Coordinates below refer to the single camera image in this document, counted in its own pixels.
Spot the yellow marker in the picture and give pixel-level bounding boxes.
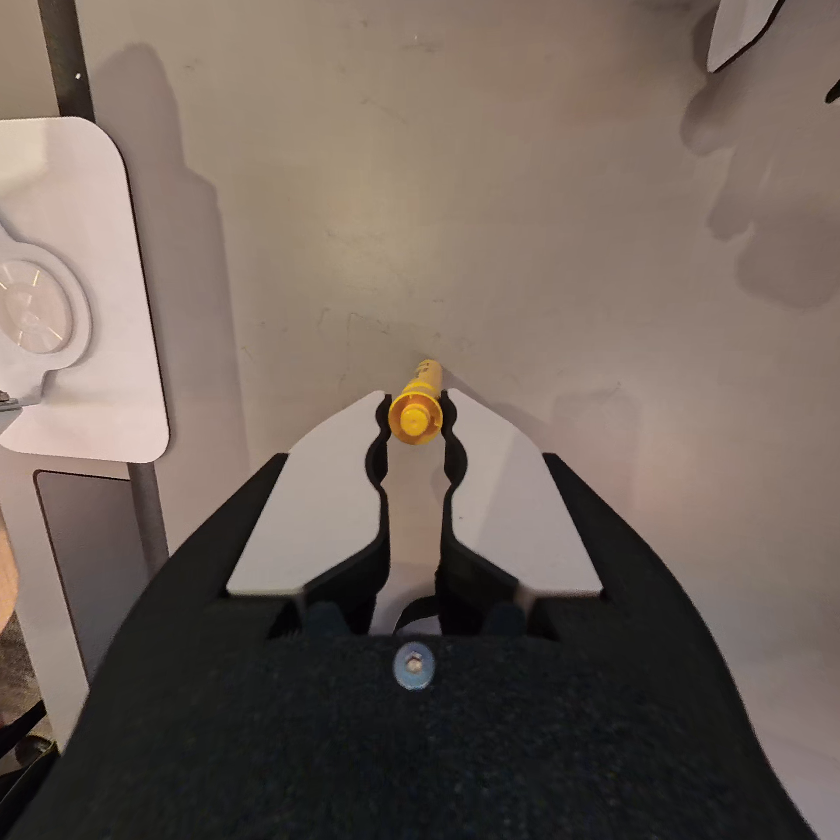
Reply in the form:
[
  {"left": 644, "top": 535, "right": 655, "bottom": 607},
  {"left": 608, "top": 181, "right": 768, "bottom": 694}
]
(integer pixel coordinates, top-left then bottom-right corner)
[{"left": 387, "top": 357, "right": 448, "bottom": 448}]

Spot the grey panel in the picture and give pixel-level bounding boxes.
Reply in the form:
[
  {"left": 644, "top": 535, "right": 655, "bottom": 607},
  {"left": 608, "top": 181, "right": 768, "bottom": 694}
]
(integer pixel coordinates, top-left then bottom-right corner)
[{"left": 33, "top": 469, "right": 155, "bottom": 749}]

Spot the white desk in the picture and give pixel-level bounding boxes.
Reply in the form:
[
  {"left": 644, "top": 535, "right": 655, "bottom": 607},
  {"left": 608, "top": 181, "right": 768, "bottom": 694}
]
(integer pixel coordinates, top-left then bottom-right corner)
[{"left": 75, "top": 0, "right": 840, "bottom": 840}]

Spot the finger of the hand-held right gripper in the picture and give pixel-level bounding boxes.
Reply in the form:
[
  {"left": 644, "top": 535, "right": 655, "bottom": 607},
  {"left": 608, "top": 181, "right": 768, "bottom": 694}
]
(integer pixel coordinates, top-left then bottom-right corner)
[{"left": 705, "top": 0, "right": 790, "bottom": 74}]

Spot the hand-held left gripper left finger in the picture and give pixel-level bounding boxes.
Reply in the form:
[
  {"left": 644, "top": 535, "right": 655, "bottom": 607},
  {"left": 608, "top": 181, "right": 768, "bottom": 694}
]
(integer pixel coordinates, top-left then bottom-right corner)
[{"left": 225, "top": 389, "right": 395, "bottom": 599}]

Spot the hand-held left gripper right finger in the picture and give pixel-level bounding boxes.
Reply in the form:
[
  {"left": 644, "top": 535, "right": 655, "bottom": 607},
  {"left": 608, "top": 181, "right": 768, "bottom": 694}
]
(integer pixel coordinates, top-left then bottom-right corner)
[{"left": 438, "top": 387, "right": 605, "bottom": 598}]

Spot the white plate with round disc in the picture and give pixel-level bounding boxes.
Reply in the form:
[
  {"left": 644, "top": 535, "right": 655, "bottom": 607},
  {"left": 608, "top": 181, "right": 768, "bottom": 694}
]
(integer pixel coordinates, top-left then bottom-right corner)
[{"left": 0, "top": 117, "right": 170, "bottom": 463}]

